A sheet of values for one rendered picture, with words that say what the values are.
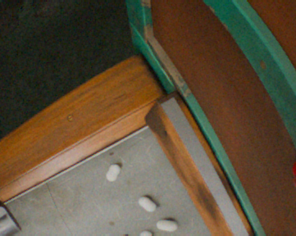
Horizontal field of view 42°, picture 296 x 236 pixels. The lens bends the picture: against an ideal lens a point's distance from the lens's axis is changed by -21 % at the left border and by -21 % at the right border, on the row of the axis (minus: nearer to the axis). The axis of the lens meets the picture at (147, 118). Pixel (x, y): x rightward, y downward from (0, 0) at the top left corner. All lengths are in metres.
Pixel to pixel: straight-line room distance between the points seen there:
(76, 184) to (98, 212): 0.07
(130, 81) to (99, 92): 0.06
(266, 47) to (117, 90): 0.54
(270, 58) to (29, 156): 0.60
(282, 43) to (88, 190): 0.58
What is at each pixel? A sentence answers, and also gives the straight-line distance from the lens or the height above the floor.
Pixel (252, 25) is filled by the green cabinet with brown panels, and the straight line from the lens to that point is 0.30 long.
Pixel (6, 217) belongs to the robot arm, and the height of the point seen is 0.88.
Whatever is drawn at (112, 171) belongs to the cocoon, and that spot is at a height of 0.76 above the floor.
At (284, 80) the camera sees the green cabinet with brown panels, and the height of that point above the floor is 1.26.
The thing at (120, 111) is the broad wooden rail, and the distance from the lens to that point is 0.80.
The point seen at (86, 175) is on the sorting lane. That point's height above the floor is 0.74.
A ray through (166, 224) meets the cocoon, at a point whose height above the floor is 0.76.
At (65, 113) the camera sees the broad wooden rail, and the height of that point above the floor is 0.76.
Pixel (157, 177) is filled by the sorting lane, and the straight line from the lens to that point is 0.80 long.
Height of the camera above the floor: 1.53
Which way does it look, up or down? 75 degrees down
